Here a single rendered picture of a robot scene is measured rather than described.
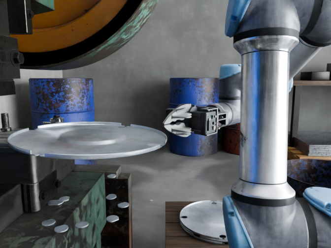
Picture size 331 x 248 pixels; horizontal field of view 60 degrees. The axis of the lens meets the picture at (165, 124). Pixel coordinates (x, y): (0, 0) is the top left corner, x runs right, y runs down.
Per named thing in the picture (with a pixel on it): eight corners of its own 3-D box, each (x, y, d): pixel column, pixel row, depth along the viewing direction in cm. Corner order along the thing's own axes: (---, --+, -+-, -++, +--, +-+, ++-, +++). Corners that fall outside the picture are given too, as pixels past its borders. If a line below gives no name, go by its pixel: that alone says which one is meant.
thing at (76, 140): (126, 171, 38) (126, 165, 38) (-35, 145, 47) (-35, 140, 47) (183, 133, 65) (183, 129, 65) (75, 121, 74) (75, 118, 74)
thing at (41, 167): (115, 189, 64) (114, 130, 62) (98, 219, 51) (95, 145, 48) (8, 186, 66) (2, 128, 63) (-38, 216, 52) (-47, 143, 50)
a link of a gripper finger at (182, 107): (176, 105, 74) (196, 103, 80) (172, 105, 75) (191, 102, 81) (176, 123, 75) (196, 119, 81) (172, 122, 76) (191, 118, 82)
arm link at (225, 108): (211, 102, 91) (210, 127, 92) (203, 103, 88) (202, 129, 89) (232, 103, 86) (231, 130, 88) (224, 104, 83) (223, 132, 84)
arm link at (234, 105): (228, 97, 99) (227, 121, 101) (211, 99, 91) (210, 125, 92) (249, 98, 94) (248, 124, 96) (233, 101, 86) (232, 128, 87)
